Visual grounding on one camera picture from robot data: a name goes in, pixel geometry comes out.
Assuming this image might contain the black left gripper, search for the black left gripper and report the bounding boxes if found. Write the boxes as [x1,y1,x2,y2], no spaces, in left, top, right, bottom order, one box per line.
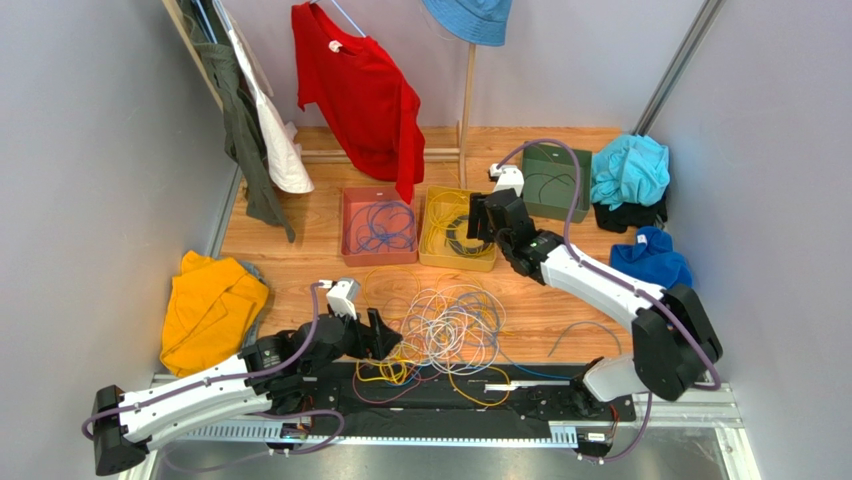
[302,303,402,376]

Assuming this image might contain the yellow cable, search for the yellow cable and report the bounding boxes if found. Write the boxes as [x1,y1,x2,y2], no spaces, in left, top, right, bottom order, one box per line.
[354,169,514,409]

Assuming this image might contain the white cable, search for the white cable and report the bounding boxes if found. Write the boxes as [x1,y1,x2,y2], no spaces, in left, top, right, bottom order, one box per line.
[399,284,504,374]

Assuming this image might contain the blue cable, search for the blue cable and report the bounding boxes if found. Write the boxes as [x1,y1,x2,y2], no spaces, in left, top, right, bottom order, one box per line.
[425,289,624,384]

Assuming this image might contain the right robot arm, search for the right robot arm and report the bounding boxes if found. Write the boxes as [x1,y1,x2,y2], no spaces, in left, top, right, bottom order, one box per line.
[467,189,723,402]

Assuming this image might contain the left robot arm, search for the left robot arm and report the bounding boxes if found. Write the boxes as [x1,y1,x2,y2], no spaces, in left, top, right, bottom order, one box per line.
[82,308,403,476]

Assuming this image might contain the yellow plastic bin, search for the yellow plastic bin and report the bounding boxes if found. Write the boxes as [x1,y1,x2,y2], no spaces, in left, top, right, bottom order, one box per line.
[418,186,496,272]

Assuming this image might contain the wooden clothes rack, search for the wooden clothes rack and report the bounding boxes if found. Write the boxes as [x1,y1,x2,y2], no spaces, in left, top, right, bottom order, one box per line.
[162,0,477,189]

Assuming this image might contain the green plastic bin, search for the green plastic bin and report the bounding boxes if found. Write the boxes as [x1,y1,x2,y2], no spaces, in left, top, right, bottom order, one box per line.
[521,144,592,223]

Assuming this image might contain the red plastic bin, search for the red plastic bin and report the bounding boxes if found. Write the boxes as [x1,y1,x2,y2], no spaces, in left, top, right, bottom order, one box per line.
[340,186,419,267]

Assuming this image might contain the grey denim cloth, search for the grey denim cloth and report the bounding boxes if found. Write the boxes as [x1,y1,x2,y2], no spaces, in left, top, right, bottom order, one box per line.
[238,260,267,347]

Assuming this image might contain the black cloth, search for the black cloth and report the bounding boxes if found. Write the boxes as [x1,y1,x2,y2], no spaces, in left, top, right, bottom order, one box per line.
[592,196,668,233]

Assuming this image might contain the red shirt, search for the red shirt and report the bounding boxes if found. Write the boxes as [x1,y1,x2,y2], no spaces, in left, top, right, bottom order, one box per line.
[291,2,425,202]

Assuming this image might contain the cyan cloth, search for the cyan cloth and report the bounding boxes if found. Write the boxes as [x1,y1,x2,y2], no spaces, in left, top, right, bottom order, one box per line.
[590,134,671,210]

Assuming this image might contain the orange yellow cloth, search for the orange yellow cloth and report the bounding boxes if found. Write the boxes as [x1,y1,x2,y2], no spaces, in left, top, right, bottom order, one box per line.
[159,250,270,378]

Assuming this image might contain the blue cloth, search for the blue cloth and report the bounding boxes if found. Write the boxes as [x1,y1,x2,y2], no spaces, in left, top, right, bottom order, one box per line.
[609,226,693,288]

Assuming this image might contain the white garment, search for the white garment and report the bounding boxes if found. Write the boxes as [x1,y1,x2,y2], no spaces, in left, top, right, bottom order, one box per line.
[213,1,315,194]

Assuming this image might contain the blue bucket hat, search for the blue bucket hat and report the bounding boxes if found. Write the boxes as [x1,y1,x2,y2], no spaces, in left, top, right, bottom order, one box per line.
[422,0,513,47]

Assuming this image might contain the olive green garment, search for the olive green garment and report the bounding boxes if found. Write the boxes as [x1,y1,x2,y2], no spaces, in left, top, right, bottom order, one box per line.
[177,1,296,243]

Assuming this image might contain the black coiled cable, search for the black coiled cable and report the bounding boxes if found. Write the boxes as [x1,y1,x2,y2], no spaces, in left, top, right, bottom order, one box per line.
[444,214,497,258]

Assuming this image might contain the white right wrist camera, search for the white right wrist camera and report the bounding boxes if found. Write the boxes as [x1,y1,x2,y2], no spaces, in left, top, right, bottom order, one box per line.
[488,163,525,197]

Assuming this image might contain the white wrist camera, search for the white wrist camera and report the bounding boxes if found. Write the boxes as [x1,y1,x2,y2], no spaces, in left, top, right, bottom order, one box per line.
[319,277,361,319]
[488,163,525,197]

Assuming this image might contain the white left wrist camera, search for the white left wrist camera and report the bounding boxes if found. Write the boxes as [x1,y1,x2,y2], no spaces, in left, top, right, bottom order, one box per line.
[319,277,361,319]

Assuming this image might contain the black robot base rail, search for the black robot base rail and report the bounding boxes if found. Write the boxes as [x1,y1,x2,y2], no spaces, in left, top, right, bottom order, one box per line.
[178,363,742,456]

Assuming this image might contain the dark cable in green bin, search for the dark cable in green bin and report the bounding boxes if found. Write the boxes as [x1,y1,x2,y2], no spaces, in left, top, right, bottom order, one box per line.
[518,171,579,209]

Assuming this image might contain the purple cable in red bin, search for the purple cable in red bin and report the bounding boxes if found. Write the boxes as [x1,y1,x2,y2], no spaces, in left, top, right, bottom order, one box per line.
[346,199,419,256]

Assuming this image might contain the aluminium frame post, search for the aluminium frame post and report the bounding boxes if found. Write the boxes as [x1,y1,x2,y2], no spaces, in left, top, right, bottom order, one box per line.
[631,0,726,135]

